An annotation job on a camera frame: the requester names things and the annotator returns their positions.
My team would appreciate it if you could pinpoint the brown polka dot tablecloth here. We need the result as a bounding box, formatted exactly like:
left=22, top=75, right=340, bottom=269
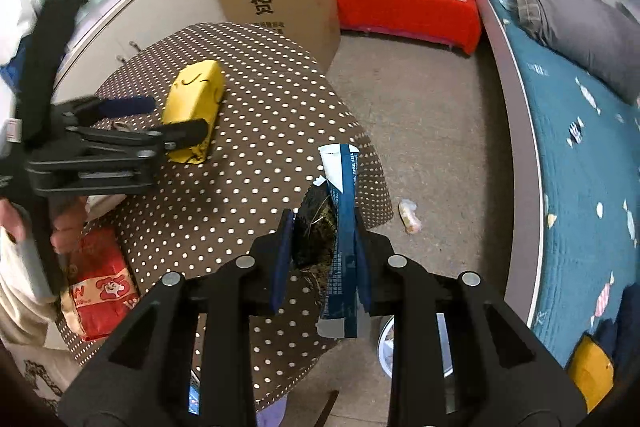
left=49, top=22, right=395, bottom=410

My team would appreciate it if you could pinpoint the light blue plastic basin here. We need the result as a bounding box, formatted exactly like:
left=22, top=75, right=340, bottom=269
left=376, top=312, right=454, bottom=378

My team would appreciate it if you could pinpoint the small wrapper on floor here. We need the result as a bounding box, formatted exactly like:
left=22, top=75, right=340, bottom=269
left=398, top=198, right=422, bottom=234

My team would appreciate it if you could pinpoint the red paper bag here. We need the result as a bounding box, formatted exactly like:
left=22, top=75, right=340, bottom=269
left=61, top=227, right=140, bottom=341

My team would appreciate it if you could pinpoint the grey folded quilt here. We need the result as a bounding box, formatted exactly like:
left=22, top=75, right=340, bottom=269
left=514, top=0, right=639, bottom=105

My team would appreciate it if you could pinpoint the blue white carton box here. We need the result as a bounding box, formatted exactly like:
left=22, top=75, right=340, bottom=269
left=188, top=372, right=201, bottom=415

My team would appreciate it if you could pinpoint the yellow navy jacket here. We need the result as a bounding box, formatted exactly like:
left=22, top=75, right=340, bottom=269
left=565, top=281, right=640, bottom=413

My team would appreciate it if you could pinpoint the teal bed mattress cover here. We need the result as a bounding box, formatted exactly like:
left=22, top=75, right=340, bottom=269
left=488, top=0, right=639, bottom=364

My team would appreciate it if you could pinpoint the person's left hand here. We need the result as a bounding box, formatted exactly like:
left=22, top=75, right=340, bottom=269
left=1, top=196, right=87, bottom=255

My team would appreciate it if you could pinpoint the yellow paper bag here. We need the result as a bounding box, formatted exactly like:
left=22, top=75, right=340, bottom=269
left=162, top=60, right=226, bottom=165

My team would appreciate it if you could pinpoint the blue snack wrapper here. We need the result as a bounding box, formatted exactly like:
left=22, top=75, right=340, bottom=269
left=292, top=144, right=360, bottom=339

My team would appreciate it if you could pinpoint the red covered bench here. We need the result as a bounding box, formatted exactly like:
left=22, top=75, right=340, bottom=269
left=337, top=0, right=482, bottom=55

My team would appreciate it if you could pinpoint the white bed frame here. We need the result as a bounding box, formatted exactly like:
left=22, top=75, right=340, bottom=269
left=476, top=0, right=544, bottom=325

